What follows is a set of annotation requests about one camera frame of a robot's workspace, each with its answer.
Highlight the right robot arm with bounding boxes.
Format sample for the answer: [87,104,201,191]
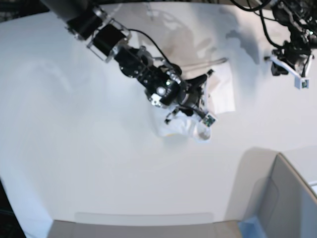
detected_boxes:
[43,0,216,127]

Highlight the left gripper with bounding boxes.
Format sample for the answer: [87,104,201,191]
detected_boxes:
[264,41,315,79]

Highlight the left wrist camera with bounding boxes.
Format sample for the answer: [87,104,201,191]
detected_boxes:
[294,77,310,90]

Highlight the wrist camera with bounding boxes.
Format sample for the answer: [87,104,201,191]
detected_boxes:
[202,114,217,127]
[294,77,310,90]

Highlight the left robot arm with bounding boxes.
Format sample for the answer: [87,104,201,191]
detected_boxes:
[259,0,317,88]

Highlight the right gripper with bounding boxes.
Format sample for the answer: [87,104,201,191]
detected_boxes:
[164,69,214,124]

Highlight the white printed t-shirt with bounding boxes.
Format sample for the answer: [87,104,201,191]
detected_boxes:
[150,61,235,142]

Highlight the grey cardboard box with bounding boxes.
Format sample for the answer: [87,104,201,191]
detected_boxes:
[238,153,317,238]

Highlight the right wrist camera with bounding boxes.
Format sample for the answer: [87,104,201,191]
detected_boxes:
[202,114,217,127]

